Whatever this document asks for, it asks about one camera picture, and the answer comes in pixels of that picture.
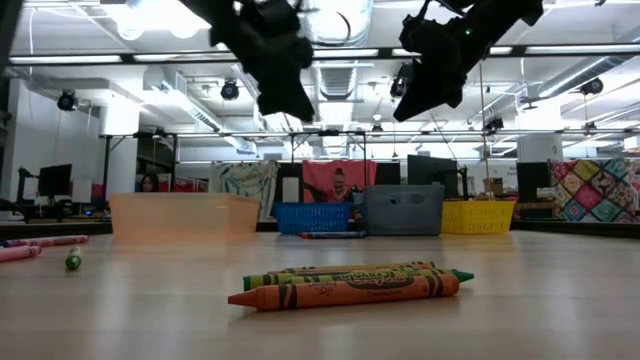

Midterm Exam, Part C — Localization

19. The brown crayon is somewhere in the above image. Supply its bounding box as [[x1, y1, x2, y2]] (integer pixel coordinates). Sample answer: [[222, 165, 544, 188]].
[[299, 260, 437, 274]]

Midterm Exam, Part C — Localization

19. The black monitor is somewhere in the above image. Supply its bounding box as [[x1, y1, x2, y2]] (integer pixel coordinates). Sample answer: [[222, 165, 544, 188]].
[[375, 161, 402, 187], [406, 154, 459, 187], [37, 163, 73, 198], [515, 161, 552, 203]]

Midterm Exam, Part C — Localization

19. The slanted silver ventilation duct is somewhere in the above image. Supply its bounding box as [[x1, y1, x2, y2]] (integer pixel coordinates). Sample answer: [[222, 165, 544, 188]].
[[537, 54, 640, 99]]

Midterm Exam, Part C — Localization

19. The round silver ventilation duct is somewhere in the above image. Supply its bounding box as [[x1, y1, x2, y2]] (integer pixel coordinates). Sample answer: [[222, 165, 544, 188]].
[[299, 0, 375, 101]]

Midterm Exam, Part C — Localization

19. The blue plastic basket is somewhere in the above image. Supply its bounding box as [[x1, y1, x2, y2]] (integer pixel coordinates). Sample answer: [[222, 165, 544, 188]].
[[273, 201, 353, 235]]

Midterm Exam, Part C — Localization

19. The white column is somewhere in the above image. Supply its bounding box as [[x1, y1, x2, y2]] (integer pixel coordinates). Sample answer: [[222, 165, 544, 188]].
[[516, 107, 565, 164], [98, 105, 140, 194]]

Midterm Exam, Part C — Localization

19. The yellow plastic basket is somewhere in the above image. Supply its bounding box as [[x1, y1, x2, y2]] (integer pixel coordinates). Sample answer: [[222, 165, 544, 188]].
[[440, 200, 517, 236]]

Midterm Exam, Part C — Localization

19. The blue crayon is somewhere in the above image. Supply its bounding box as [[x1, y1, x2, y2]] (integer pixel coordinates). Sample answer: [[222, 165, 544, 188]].
[[304, 230, 368, 241]]

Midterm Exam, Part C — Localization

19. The orange translucent plastic bin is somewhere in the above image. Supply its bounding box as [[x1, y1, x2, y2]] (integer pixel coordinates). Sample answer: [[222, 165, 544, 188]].
[[108, 192, 261, 242]]

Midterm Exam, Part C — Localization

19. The white computer case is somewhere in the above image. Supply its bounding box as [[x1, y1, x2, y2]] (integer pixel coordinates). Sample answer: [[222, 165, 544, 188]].
[[71, 178, 94, 205]]

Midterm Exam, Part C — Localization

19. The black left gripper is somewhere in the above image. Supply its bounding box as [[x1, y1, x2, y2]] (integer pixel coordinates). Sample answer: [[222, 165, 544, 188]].
[[209, 0, 316, 123]]

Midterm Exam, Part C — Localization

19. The orange crayon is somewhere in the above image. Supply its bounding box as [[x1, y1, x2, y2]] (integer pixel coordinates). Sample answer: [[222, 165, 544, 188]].
[[227, 273, 462, 314], [267, 263, 351, 276]]

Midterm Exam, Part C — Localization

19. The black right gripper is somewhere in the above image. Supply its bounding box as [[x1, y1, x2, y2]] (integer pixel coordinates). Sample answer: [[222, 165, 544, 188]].
[[393, 14, 489, 123]]

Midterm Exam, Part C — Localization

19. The floral patterned cloth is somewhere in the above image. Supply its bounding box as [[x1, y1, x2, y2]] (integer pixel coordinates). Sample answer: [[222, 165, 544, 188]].
[[208, 160, 280, 222]]

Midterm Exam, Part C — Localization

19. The colourful patchwork quilt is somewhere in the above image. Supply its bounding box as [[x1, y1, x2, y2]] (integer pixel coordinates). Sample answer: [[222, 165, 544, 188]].
[[548, 158, 640, 224]]

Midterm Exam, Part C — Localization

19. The grey plastic bin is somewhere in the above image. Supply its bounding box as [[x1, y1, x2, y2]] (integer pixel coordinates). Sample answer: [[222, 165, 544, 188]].
[[360, 184, 446, 237]]

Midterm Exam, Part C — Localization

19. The person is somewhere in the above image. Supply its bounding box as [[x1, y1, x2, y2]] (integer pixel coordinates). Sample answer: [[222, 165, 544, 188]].
[[138, 172, 161, 194], [324, 167, 357, 204]]

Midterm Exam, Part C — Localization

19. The green crayon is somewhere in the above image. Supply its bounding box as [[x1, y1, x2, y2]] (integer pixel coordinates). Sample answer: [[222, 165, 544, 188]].
[[64, 245, 83, 272], [242, 268, 475, 293]]

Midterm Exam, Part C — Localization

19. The black horizontal rig bar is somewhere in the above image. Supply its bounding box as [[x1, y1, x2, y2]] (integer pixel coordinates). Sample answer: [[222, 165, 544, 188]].
[[0, 44, 640, 68]]

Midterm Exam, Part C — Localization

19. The red cloth backdrop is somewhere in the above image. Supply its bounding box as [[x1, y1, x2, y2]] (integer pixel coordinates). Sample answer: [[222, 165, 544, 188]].
[[301, 159, 378, 204]]

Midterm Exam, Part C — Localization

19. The black upright panel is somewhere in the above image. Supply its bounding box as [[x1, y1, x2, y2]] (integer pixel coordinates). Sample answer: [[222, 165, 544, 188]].
[[272, 162, 304, 204]]

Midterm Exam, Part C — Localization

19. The black aluminium table frame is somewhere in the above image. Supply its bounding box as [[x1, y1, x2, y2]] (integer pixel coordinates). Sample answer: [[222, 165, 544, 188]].
[[0, 218, 640, 240]]

